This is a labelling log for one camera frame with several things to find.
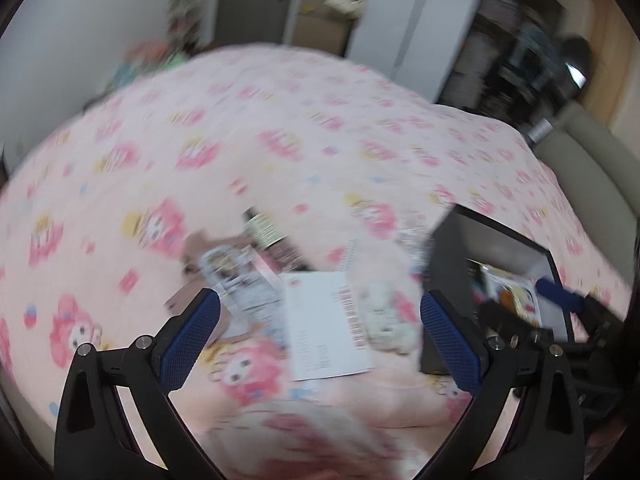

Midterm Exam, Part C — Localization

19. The yellow printed package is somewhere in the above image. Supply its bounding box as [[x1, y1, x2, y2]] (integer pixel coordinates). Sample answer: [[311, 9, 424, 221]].
[[479, 262, 545, 328]]

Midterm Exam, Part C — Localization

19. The brown cardboard carton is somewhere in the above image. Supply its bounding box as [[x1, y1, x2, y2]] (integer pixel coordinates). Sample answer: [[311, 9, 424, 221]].
[[291, 0, 372, 57]]

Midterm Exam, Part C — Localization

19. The silver cylinder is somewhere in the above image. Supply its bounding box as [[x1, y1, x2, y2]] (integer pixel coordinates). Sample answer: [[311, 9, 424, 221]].
[[526, 119, 557, 145]]

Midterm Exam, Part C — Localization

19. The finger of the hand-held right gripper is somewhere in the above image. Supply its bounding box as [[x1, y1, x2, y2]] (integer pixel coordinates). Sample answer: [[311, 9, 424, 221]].
[[479, 302, 548, 347], [536, 279, 626, 323]]

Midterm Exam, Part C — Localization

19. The dark cluttered shelf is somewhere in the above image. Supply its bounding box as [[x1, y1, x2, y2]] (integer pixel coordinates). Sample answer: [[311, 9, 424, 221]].
[[434, 0, 593, 133]]

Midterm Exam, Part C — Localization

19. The clear packet with cartoon print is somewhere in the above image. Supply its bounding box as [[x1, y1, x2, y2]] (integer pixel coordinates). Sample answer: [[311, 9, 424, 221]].
[[199, 244, 288, 343]]

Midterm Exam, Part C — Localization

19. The white leaflet with red print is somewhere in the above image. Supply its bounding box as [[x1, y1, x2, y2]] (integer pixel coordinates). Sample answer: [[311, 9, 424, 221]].
[[281, 271, 375, 382]]

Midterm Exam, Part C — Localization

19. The black cardboard box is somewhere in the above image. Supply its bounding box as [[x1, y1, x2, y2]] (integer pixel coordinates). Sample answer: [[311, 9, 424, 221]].
[[419, 204, 576, 377]]

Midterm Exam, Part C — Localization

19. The small white plush toy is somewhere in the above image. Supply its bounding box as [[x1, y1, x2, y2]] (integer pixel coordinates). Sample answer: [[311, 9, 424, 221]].
[[359, 281, 420, 357]]

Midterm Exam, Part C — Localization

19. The wire storage rack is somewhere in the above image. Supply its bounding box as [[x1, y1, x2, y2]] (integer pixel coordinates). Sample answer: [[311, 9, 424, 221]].
[[166, 0, 222, 58]]

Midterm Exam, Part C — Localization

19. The white wardrobe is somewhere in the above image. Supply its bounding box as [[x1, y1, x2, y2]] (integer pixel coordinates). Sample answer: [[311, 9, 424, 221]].
[[346, 0, 495, 95]]

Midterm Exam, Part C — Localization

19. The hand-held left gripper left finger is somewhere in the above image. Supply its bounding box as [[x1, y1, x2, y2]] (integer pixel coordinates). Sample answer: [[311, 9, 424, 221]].
[[54, 287, 226, 480]]

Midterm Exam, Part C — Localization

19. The beige sock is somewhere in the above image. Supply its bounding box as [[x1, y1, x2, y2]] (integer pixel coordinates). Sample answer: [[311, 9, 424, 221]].
[[164, 229, 253, 338]]

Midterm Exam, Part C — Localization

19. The pink printed blanket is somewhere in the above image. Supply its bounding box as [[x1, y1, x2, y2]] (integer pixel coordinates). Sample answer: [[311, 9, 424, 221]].
[[0, 42, 631, 480]]

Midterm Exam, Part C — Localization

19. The grey door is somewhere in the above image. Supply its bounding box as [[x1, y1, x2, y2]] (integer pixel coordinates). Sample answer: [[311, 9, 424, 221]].
[[214, 0, 301, 50]]

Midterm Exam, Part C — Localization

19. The beige padded headboard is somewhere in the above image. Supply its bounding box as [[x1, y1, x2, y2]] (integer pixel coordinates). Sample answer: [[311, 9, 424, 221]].
[[534, 104, 640, 323]]

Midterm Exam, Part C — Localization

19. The dark brown bottle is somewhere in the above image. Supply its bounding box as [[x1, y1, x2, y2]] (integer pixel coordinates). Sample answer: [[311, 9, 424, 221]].
[[242, 207, 308, 272]]

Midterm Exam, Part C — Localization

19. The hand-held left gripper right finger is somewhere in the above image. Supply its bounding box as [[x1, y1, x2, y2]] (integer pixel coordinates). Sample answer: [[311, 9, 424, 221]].
[[415, 290, 586, 480]]

